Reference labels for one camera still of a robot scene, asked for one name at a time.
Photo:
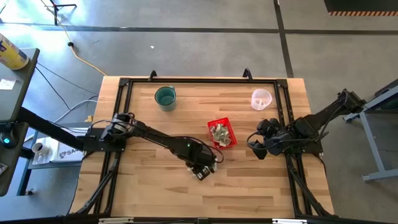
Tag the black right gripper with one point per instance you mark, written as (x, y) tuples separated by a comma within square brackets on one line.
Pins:
[(278, 140)]

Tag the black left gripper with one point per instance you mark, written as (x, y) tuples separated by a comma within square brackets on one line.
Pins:
[(199, 154)]

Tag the play dollar bill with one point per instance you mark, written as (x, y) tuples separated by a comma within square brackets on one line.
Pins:
[(214, 165), (217, 130), (225, 140)]

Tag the clear plastic cup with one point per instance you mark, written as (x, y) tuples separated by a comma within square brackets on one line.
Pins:
[(261, 99)]

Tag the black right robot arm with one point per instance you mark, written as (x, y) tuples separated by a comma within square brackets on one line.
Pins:
[(326, 115)]

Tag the red plastic basket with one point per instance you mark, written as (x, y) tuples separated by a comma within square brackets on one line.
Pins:
[(230, 124)]

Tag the teal green mug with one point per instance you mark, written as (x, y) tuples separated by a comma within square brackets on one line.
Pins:
[(165, 96)]

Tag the blue-grey metal table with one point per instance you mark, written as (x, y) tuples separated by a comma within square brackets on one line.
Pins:
[(371, 143)]

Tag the white printed box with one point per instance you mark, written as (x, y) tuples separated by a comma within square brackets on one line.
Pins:
[(66, 152)]

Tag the black diagonal desk beam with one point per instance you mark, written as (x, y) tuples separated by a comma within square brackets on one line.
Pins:
[(49, 127)]

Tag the white mug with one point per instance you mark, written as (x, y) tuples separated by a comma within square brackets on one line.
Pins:
[(38, 148)]

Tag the hazard striped black mat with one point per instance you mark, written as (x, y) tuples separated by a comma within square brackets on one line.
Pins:
[(360, 6)]

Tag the black device with light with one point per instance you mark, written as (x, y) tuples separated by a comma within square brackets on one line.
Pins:
[(7, 140)]

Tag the dark side desk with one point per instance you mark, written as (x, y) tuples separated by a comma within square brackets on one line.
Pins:
[(12, 105)]

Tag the white paper label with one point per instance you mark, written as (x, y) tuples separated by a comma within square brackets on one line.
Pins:
[(7, 84)]

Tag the black tripod stand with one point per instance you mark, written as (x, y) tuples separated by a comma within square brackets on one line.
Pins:
[(56, 9)]

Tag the yellow wipes canister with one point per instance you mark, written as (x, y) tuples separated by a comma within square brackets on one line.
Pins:
[(11, 53)]

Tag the black frame hook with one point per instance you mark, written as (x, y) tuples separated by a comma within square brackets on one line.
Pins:
[(152, 75), (247, 74)]

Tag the white frame bracket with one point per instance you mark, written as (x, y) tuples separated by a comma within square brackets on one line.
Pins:
[(115, 221), (289, 221)]

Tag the blue metal shelf frame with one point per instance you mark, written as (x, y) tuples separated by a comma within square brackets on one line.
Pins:
[(23, 174)]

